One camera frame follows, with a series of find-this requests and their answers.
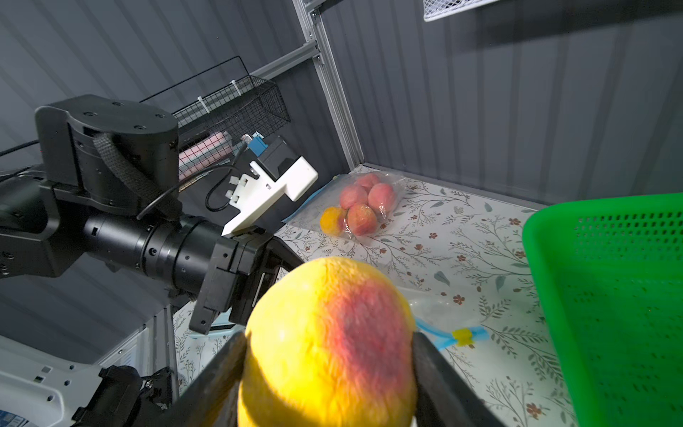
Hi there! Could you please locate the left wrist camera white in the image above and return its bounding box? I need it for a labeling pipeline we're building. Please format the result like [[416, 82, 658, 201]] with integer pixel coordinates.
[[222, 133, 318, 237]]

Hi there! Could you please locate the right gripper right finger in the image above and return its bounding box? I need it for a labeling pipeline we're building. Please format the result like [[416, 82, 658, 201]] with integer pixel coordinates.
[[412, 332, 503, 427]]

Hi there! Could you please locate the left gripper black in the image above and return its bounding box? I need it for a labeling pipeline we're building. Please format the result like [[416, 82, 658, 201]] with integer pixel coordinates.
[[190, 229, 303, 336]]

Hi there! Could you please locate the yellow peach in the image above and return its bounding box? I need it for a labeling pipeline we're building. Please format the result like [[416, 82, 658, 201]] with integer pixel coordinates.
[[319, 206, 347, 237], [238, 257, 417, 426]]

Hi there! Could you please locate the pink peach behind bag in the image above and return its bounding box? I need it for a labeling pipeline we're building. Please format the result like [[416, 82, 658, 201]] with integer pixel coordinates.
[[355, 173, 382, 193]]

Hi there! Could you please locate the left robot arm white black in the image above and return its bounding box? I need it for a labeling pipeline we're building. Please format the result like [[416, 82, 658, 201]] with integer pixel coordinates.
[[1, 95, 318, 426]]

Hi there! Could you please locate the clear zip-top bag blue zipper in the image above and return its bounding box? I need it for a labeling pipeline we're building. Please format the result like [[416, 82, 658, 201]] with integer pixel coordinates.
[[284, 171, 408, 241]]

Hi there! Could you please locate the green plastic basket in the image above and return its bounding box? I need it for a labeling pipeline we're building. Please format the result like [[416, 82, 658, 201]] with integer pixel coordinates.
[[523, 193, 682, 426]]

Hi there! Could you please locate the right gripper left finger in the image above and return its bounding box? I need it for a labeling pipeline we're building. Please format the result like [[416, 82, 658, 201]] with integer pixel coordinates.
[[154, 332, 247, 426]]

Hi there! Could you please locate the pink peach with leaf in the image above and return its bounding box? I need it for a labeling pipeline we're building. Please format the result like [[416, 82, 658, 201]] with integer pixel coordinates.
[[339, 184, 368, 210]]

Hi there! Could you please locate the orange red peach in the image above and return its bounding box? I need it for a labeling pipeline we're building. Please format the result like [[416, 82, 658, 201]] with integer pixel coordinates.
[[347, 205, 379, 236]]

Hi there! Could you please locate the white wire wall basket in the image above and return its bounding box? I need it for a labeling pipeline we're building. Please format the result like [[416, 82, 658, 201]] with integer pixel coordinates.
[[423, 0, 498, 22]]

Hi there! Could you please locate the black wire wall basket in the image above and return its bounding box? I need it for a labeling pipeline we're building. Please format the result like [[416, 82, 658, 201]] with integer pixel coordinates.
[[142, 55, 290, 164]]

